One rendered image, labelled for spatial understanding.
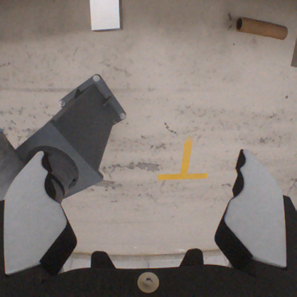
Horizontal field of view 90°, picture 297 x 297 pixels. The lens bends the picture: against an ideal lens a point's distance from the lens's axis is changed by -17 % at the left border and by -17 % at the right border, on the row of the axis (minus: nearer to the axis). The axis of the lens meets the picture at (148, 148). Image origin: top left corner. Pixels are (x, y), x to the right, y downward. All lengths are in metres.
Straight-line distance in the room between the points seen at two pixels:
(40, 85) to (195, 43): 0.95
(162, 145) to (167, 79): 0.45
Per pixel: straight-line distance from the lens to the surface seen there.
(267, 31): 1.19
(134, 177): 1.40
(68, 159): 0.58
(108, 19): 0.21
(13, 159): 0.44
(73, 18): 1.12
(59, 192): 0.54
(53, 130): 0.56
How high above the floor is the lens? 1.05
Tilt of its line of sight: 58 degrees down
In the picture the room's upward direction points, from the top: 177 degrees clockwise
